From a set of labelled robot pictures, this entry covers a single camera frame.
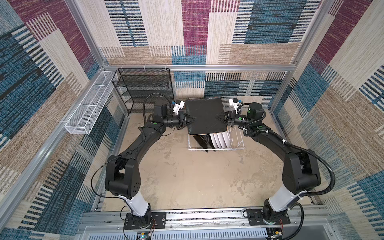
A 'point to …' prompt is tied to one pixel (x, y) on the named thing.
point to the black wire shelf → (142, 88)
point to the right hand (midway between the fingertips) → (215, 118)
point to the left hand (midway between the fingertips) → (197, 118)
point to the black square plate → (204, 110)
